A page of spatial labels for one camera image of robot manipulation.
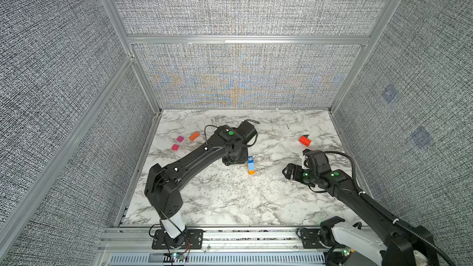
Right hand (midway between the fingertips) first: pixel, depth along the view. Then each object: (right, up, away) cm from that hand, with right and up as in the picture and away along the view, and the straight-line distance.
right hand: (290, 172), depth 84 cm
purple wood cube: (-57, +14, +22) cm, 63 cm away
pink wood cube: (-59, +10, +17) cm, 62 cm away
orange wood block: (-17, -2, +8) cm, 19 cm away
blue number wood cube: (-18, +5, +6) cm, 19 cm away
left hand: (-23, +6, -5) cm, 24 cm away
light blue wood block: (-18, +2, +4) cm, 18 cm away
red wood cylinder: (+13, +13, +19) cm, 27 cm away
